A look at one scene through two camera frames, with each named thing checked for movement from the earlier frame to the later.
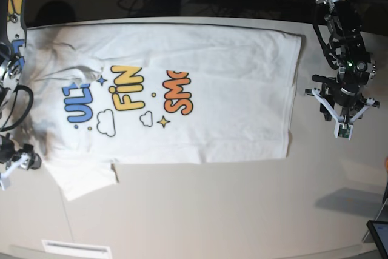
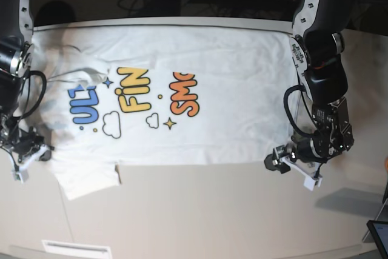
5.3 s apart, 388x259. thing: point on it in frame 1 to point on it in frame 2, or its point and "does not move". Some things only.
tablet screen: x=379 y=229 does not move
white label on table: x=60 y=248 does not move
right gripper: x=344 y=94 to x=326 y=141
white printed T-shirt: x=102 y=94 does not move
